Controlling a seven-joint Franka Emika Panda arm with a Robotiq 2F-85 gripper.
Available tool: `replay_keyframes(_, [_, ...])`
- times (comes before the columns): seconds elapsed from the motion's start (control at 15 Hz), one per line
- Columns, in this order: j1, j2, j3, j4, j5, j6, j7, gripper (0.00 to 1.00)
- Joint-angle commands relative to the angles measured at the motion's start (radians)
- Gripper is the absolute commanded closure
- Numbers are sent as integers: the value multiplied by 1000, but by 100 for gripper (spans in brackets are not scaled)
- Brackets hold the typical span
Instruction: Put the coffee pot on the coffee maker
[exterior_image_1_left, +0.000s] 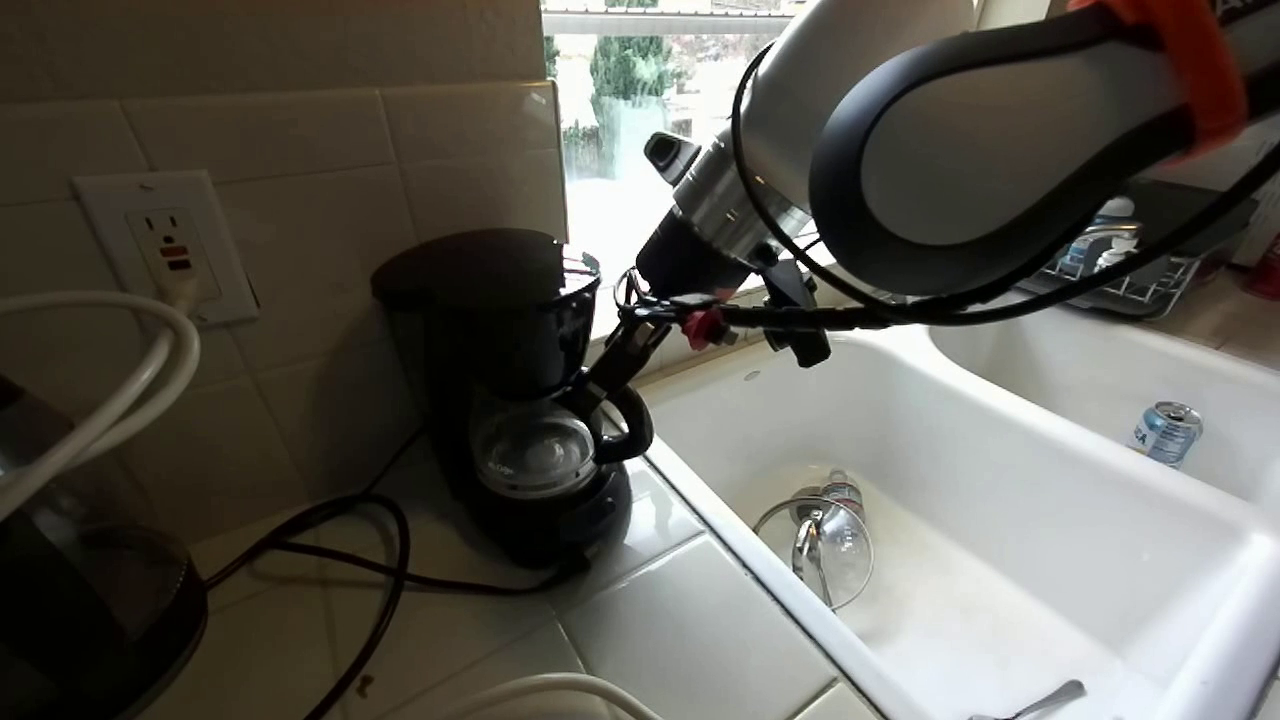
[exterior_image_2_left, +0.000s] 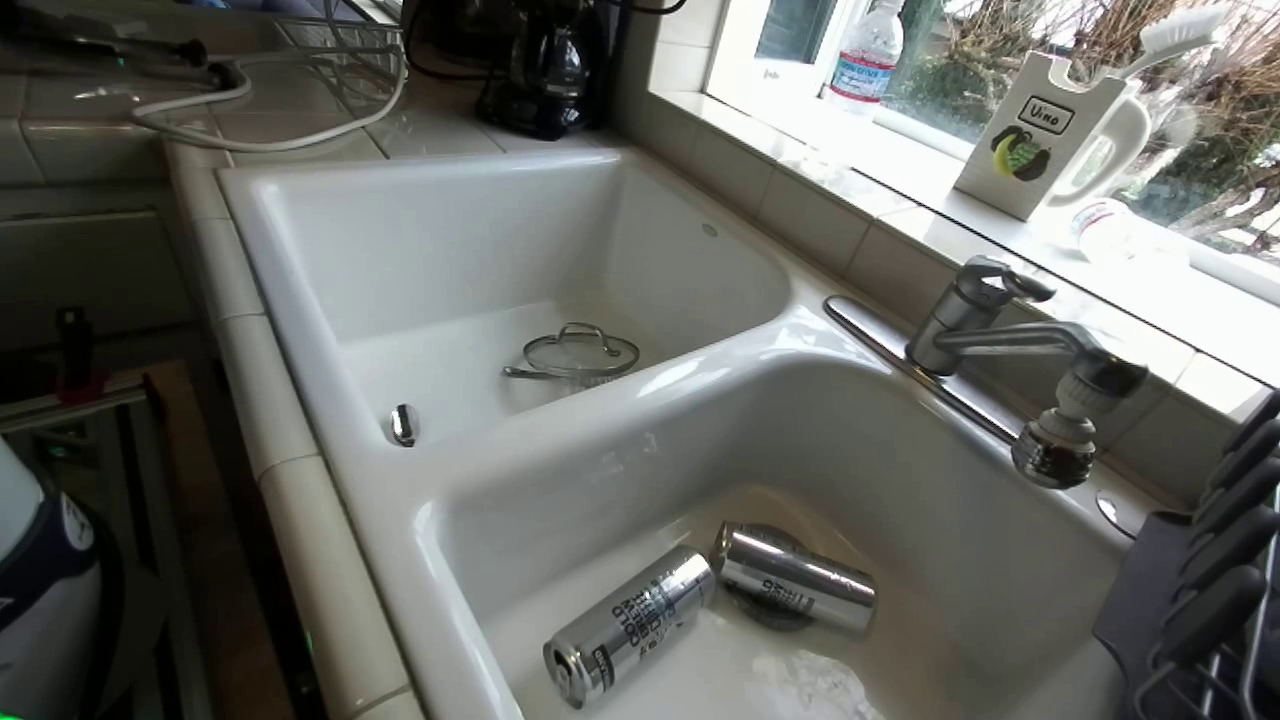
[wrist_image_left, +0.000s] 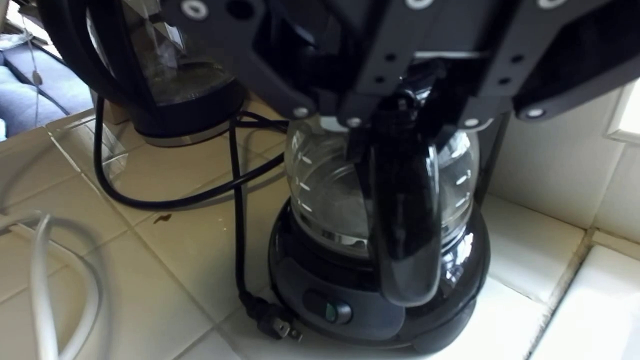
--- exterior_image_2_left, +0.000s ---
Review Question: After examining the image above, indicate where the white carton with lime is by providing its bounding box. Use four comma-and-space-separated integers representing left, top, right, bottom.
950, 44, 1137, 225

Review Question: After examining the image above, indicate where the white power cable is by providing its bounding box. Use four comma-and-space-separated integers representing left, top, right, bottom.
124, 35, 420, 157

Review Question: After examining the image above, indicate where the metal drain strainer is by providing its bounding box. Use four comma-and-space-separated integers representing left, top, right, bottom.
500, 315, 644, 387

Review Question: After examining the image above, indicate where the black dish rack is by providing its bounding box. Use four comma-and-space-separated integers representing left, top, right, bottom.
1092, 398, 1280, 720

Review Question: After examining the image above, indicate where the black cable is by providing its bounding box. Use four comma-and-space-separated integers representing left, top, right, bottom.
0, 9, 257, 101

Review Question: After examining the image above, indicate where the shiny silver metal cup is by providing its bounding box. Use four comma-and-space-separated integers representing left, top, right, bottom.
711, 516, 883, 642

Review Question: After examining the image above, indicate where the white and black appliance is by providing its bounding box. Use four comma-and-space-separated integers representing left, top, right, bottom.
0, 434, 109, 720

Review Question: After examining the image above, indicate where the faucet sprayer head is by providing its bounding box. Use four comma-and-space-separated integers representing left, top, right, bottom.
1008, 349, 1152, 494

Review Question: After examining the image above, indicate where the black coffee maker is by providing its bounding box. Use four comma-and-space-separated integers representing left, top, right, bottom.
466, 0, 633, 146

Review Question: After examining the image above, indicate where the white double basin sink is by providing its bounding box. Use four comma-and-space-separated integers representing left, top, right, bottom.
210, 139, 1177, 720

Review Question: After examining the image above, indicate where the metal cart frame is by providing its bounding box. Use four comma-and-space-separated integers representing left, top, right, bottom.
0, 371, 216, 720

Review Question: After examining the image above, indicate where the silver can with print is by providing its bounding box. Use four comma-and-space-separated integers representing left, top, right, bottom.
540, 540, 721, 713

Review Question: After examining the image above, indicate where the chrome sink faucet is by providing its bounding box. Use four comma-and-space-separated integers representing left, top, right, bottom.
821, 255, 1117, 448

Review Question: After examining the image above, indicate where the clear plastic spray bottle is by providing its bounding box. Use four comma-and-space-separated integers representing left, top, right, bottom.
827, 0, 910, 107

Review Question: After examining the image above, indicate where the metal wire rack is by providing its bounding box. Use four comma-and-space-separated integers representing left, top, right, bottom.
274, 0, 410, 120

